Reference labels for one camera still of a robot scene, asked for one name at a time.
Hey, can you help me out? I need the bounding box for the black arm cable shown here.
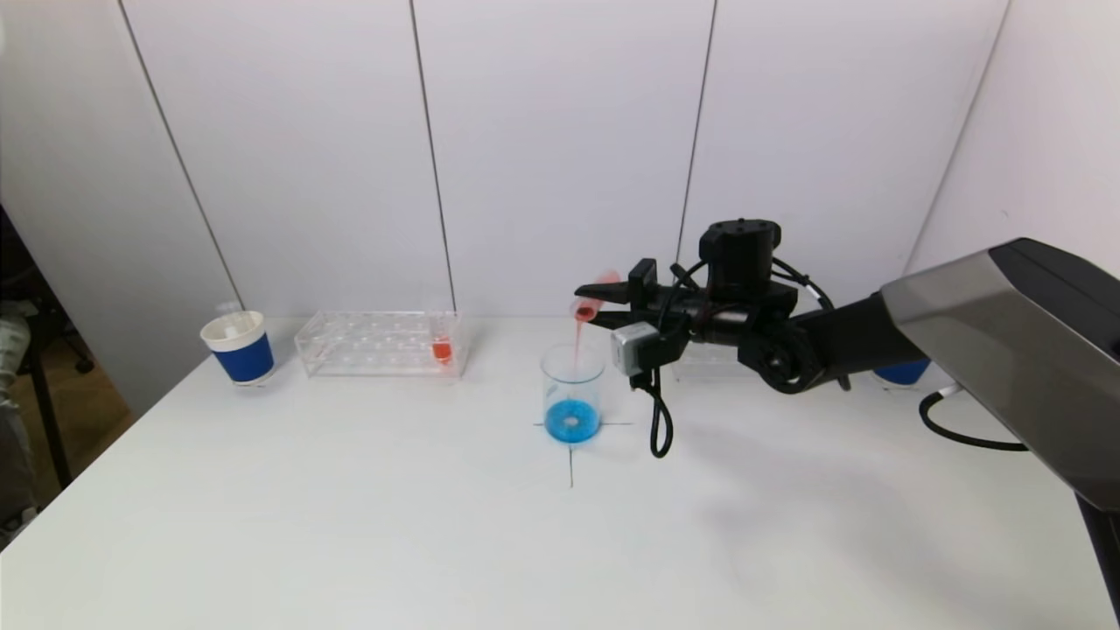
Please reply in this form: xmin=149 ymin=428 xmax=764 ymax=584
xmin=645 ymin=254 xmax=1031 ymax=460

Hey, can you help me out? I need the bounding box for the test tube with red pigment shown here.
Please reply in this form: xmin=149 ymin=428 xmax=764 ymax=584
xmin=570 ymin=270 xmax=625 ymax=324
xmin=427 ymin=306 xmax=457 ymax=368

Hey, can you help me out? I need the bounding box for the person in grey trousers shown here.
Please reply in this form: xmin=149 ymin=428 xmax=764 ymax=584
xmin=0 ymin=300 xmax=36 ymax=526

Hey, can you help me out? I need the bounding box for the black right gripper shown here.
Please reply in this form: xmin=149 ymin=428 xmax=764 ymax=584
xmin=573 ymin=258 xmax=707 ymax=333

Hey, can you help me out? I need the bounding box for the white black sneaker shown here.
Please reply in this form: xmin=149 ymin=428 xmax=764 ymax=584
xmin=0 ymin=509 xmax=36 ymax=550

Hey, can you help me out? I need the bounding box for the black metal stand leg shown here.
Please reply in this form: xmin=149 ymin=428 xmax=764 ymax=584
xmin=17 ymin=293 xmax=78 ymax=493

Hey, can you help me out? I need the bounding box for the clear glass beaker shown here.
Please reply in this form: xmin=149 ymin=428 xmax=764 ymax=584
xmin=540 ymin=344 xmax=607 ymax=445

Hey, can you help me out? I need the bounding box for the clear acrylic test tube rack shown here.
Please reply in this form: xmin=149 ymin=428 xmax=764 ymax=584
xmin=293 ymin=311 xmax=467 ymax=380
xmin=672 ymin=339 xmax=764 ymax=382

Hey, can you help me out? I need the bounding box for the blue white paper cup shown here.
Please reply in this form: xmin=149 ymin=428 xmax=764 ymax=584
xmin=873 ymin=359 xmax=934 ymax=388
xmin=199 ymin=311 xmax=277 ymax=387

